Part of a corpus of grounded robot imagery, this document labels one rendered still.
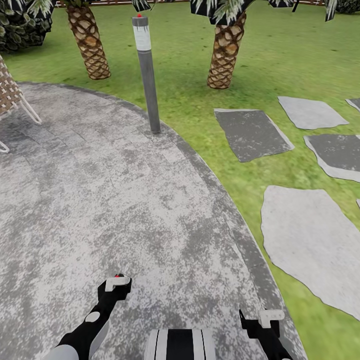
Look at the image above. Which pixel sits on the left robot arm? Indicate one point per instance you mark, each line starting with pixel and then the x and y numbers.
pixel 82 343

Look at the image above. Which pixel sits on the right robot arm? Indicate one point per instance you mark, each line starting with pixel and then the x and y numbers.
pixel 267 331

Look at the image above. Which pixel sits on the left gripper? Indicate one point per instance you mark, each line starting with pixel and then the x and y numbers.
pixel 119 293

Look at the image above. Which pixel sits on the robot trunk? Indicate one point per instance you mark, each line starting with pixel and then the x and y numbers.
pixel 180 344

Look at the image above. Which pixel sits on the garden chair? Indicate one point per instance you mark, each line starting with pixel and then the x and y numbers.
pixel 11 95

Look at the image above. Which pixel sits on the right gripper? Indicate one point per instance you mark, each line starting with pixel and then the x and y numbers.
pixel 256 331

